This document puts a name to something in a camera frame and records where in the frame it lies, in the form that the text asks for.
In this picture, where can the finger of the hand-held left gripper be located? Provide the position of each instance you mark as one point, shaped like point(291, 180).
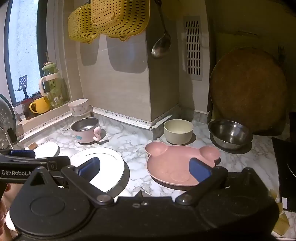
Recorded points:
point(59, 163)
point(22, 153)

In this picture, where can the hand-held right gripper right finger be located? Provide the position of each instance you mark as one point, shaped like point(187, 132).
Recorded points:
point(200, 170)

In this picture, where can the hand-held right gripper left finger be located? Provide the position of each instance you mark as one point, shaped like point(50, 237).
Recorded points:
point(89, 167)

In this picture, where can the small white plate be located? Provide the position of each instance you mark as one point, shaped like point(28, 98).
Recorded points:
point(47, 150)

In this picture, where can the large white plate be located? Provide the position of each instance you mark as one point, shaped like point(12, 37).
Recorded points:
point(108, 166)

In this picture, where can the pink bear-shaped plate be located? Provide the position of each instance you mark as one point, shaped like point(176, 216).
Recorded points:
point(166, 162)

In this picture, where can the cream bowl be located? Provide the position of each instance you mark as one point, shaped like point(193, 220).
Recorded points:
point(178, 131)

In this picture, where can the stainless steel bowl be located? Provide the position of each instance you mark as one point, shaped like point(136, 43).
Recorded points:
point(230, 134)

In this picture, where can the person's left hand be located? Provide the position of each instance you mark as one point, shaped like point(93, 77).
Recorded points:
point(2, 213)

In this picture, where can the brown soap bar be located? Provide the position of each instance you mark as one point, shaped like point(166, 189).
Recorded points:
point(33, 146)

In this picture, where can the yellow mug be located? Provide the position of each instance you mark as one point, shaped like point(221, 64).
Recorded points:
point(40, 105)

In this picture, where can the white patterned edge tape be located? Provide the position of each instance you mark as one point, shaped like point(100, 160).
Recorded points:
point(124, 119)

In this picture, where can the floral ceramic bowl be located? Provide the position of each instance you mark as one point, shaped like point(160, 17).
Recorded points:
point(78, 105)

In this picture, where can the black cooktop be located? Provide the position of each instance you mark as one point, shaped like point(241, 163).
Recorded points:
point(285, 162)

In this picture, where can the round wooden cutting board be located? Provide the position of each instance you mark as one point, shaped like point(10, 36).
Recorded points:
point(247, 90)

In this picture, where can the pale yellow sponge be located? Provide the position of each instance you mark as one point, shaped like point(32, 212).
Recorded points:
point(282, 223)

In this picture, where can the white vent grille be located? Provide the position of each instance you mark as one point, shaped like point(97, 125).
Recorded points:
point(193, 46)

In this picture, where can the metal ladle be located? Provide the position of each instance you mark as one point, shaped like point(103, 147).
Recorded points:
point(160, 47)

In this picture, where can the yellow colander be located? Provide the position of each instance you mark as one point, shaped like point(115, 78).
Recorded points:
point(79, 23)
point(120, 16)

